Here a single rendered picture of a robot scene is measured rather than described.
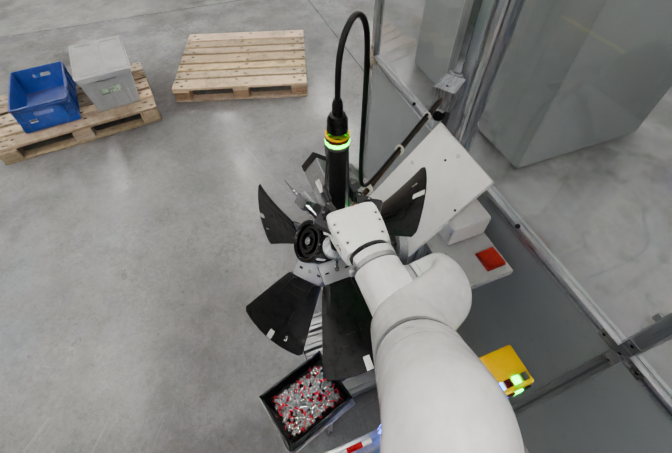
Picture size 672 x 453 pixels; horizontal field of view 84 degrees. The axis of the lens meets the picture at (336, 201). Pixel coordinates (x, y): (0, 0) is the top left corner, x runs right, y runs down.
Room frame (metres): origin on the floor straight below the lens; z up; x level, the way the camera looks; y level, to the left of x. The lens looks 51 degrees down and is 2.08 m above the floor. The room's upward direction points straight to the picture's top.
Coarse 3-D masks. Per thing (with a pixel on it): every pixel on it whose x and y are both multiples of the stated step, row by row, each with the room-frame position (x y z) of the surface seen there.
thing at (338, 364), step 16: (336, 288) 0.44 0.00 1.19; (352, 288) 0.44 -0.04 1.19; (336, 304) 0.40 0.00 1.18; (352, 304) 0.40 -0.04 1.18; (336, 320) 0.36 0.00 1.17; (352, 320) 0.36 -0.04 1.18; (368, 320) 0.36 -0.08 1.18; (336, 336) 0.32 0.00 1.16; (352, 336) 0.32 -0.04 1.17; (368, 336) 0.32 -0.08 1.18; (336, 352) 0.29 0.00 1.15; (352, 352) 0.29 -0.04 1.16; (368, 352) 0.28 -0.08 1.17; (336, 368) 0.26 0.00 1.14; (352, 368) 0.25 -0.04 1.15
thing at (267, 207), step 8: (264, 192) 0.80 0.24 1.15; (264, 200) 0.79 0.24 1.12; (272, 200) 0.76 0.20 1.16; (264, 208) 0.78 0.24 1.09; (272, 208) 0.75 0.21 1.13; (264, 216) 0.78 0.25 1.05; (272, 216) 0.74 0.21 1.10; (280, 216) 0.71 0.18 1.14; (264, 224) 0.77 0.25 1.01; (272, 224) 0.74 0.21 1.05; (280, 224) 0.71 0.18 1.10; (288, 224) 0.68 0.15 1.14; (272, 232) 0.74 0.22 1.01; (280, 232) 0.71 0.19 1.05; (288, 232) 0.68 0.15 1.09; (272, 240) 0.73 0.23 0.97; (280, 240) 0.71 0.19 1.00; (288, 240) 0.69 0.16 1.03
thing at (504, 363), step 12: (504, 348) 0.32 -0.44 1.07; (492, 360) 0.29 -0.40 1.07; (504, 360) 0.29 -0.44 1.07; (516, 360) 0.29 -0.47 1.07; (492, 372) 0.27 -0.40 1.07; (504, 372) 0.27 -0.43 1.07; (516, 372) 0.27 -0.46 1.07; (528, 372) 0.27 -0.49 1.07; (504, 384) 0.24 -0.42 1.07; (528, 384) 0.24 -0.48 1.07
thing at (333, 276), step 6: (324, 264) 0.51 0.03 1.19; (330, 264) 0.51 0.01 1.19; (342, 264) 0.51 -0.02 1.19; (324, 270) 0.49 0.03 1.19; (330, 270) 0.49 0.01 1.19; (342, 270) 0.49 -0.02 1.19; (348, 270) 0.49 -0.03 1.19; (324, 276) 0.47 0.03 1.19; (330, 276) 0.48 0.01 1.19; (336, 276) 0.48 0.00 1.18; (342, 276) 0.48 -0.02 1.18; (348, 276) 0.48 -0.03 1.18; (324, 282) 0.46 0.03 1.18; (330, 282) 0.46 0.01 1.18
